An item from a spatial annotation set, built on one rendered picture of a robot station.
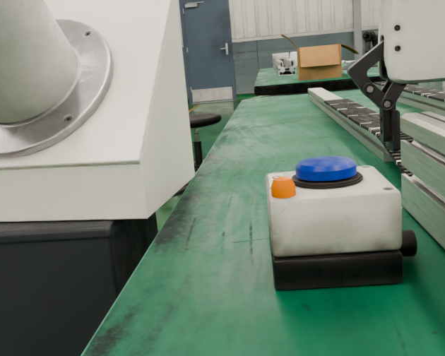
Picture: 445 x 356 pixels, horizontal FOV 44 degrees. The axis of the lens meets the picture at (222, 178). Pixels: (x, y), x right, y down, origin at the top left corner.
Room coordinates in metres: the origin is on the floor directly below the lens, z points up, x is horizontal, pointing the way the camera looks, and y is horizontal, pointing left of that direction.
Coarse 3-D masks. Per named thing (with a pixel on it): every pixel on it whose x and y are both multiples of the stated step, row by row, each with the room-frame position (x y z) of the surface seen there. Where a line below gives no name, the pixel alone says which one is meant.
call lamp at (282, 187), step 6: (276, 180) 0.32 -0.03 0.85; (282, 180) 0.32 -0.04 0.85; (288, 180) 0.32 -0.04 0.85; (276, 186) 0.32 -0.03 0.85; (282, 186) 0.32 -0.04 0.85; (288, 186) 0.32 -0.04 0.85; (294, 186) 0.32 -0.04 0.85; (276, 192) 0.32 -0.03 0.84; (282, 192) 0.32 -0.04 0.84; (288, 192) 0.32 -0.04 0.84; (294, 192) 0.32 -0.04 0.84
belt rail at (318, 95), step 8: (312, 88) 1.60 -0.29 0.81; (320, 88) 1.58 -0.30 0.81; (312, 96) 1.56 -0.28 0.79; (320, 96) 1.33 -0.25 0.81; (328, 96) 1.31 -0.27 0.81; (336, 96) 1.29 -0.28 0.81; (320, 104) 1.32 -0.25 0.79; (328, 112) 1.17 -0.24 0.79; (336, 112) 1.06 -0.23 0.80; (336, 120) 1.06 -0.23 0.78; (344, 120) 1.00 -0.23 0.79; (344, 128) 0.97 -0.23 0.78; (352, 128) 0.89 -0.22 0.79; (360, 128) 0.81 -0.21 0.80; (360, 136) 0.81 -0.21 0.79; (368, 136) 0.76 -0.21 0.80; (368, 144) 0.76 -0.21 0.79; (376, 144) 0.73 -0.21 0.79; (376, 152) 0.70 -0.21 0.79; (384, 152) 0.67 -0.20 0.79; (384, 160) 0.67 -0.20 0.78; (392, 160) 0.66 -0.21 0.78
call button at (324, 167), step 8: (304, 160) 0.36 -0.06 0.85; (312, 160) 0.36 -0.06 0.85; (320, 160) 0.35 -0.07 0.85; (328, 160) 0.35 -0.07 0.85; (336, 160) 0.35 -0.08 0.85; (344, 160) 0.35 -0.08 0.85; (352, 160) 0.35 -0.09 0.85; (296, 168) 0.35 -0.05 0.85; (304, 168) 0.34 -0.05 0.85; (312, 168) 0.34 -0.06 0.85; (320, 168) 0.34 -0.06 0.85; (328, 168) 0.34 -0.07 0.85; (336, 168) 0.34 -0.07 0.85; (344, 168) 0.34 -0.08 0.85; (352, 168) 0.34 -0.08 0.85; (296, 176) 0.35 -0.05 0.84; (304, 176) 0.34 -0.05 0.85; (312, 176) 0.34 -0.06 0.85; (320, 176) 0.34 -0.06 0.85; (328, 176) 0.33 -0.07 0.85; (336, 176) 0.33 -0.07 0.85; (344, 176) 0.34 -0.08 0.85; (352, 176) 0.34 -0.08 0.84
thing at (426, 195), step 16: (416, 112) 0.47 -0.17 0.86; (432, 112) 0.46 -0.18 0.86; (400, 128) 0.47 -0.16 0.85; (416, 128) 0.42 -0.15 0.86; (432, 128) 0.39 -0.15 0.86; (400, 144) 0.47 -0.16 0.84; (416, 144) 0.45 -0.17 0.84; (432, 144) 0.38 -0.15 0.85; (416, 160) 0.42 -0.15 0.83; (432, 160) 0.38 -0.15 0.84; (416, 176) 0.42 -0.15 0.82; (432, 176) 0.38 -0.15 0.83; (416, 192) 0.42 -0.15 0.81; (432, 192) 0.41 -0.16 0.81; (416, 208) 0.42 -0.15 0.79; (432, 208) 0.38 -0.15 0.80; (432, 224) 0.38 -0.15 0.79
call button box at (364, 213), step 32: (320, 192) 0.32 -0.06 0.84; (352, 192) 0.32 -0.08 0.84; (384, 192) 0.31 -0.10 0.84; (288, 224) 0.32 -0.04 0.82; (320, 224) 0.32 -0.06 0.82; (352, 224) 0.31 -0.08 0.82; (384, 224) 0.31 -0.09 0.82; (288, 256) 0.32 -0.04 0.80; (320, 256) 0.32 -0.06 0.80; (352, 256) 0.31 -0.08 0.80; (384, 256) 0.31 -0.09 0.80; (288, 288) 0.32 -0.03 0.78
